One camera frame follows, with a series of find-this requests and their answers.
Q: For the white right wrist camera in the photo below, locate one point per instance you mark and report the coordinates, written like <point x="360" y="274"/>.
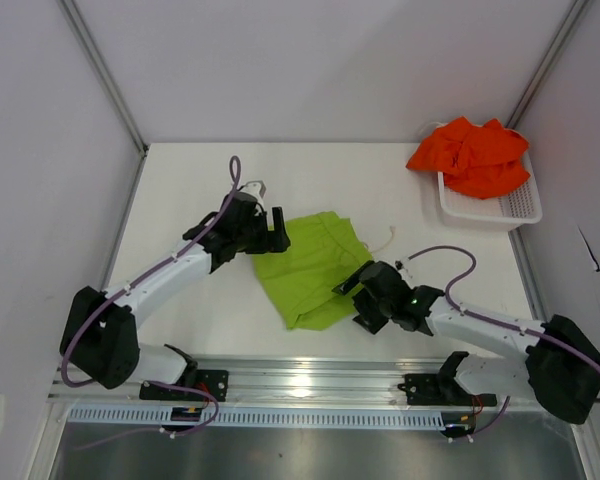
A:
<point x="403" y="265"/>

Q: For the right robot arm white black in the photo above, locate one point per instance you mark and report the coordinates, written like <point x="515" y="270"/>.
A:
<point x="552" y="363"/>

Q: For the right corner aluminium post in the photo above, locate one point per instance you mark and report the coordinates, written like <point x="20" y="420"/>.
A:
<point x="567" y="28"/>

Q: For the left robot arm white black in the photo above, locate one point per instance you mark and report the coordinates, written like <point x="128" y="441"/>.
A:
<point x="100" y="340"/>

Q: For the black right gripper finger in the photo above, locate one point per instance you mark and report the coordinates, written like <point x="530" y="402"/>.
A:
<point x="349" y="286"/>
<point x="370" y="319"/>

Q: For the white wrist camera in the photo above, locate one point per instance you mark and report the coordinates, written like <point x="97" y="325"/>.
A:
<point x="403" y="265"/>
<point x="256" y="189"/>

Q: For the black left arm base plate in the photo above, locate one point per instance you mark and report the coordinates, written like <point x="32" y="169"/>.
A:
<point x="213" y="382"/>

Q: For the white plastic perforated basket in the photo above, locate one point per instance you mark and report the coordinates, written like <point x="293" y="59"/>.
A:
<point x="505" y="213"/>

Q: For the orange shorts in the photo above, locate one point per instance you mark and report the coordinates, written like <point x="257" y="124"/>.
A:
<point x="479" y="161"/>

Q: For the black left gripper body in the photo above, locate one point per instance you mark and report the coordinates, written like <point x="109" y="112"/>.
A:
<point x="256" y="238"/>

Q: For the left corner aluminium post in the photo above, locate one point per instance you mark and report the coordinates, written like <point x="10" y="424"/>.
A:
<point x="88" y="44"/>

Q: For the aluminium frame rail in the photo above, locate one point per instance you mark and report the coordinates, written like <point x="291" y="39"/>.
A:
<point x="304" y="382"/>

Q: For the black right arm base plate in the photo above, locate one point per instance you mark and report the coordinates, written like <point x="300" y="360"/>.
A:
<point x="427" y="389"/>

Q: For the white slotted cable duct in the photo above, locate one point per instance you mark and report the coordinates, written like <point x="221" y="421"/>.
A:
<point x="260" y="417"/>

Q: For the corner aluminium post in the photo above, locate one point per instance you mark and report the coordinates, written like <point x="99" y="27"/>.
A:
<point x="88" y="44"/>
<point x="567" y="28"/>

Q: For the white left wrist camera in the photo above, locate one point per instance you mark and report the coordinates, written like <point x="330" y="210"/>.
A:
<point x="256" y="189"/>

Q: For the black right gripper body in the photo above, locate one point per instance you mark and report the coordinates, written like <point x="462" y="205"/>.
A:
<point x="364" y="298"/>

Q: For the lime green shorts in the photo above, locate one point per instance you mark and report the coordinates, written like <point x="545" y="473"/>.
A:
<point x="324" y="252"/>

